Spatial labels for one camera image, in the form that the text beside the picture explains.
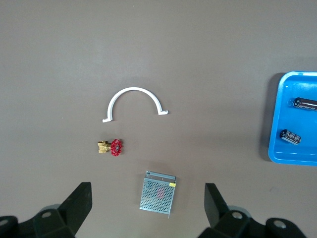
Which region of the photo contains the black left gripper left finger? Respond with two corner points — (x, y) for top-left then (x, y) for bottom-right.
(0, 182), (93, 238)

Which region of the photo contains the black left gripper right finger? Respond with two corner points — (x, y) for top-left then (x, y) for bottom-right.
(195, 182), (306, 238)

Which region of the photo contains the short dark electrolytic capacitor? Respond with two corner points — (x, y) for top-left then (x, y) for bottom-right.
(279, 128), (302, 146)

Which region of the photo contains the long dark electrolytic capacitor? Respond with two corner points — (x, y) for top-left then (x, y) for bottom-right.
(293, 97), (317, 112)

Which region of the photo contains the blue plastic tray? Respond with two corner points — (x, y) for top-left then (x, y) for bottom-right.
(268, 71), (317, 166)

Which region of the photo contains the perforated metal power supply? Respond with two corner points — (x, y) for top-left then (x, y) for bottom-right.
(139, 170), (178, 219)

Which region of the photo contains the brass valve red handwheel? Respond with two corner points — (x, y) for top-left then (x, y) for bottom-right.
(97, 138), (124, 157)

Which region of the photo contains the white half-round pipe clamp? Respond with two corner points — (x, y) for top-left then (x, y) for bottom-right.
(102, 86), (169, 124)

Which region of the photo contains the brown table cover sheet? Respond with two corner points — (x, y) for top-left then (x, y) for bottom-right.
(0, 0), (317, 238)

